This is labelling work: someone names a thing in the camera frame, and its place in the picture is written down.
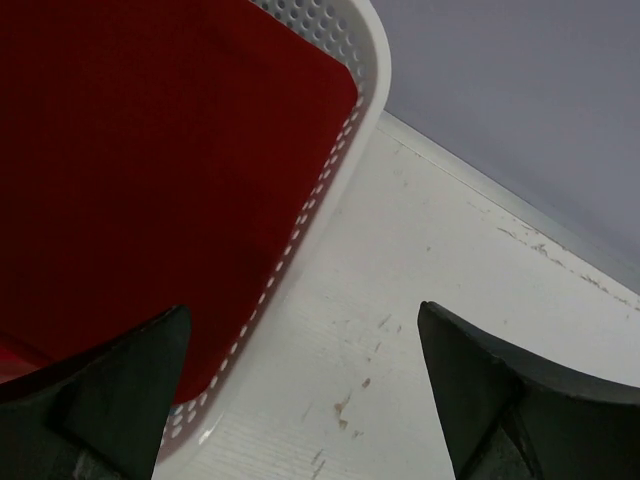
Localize white perforated plastic basket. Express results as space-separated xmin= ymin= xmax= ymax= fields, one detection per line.
xmin=159 ymin=1 xmax=392 ymax=458

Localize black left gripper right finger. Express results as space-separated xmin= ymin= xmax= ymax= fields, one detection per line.
xmin=418 ymin=302 xmax=639 ymax=479

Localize dark red t shirt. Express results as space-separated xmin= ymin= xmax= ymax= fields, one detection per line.
xmin=1 ymin=1 xmax=357 ymax=403

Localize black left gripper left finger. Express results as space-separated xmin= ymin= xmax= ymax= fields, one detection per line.
xmin=1 ymin=305 xmax=191 ymax=479

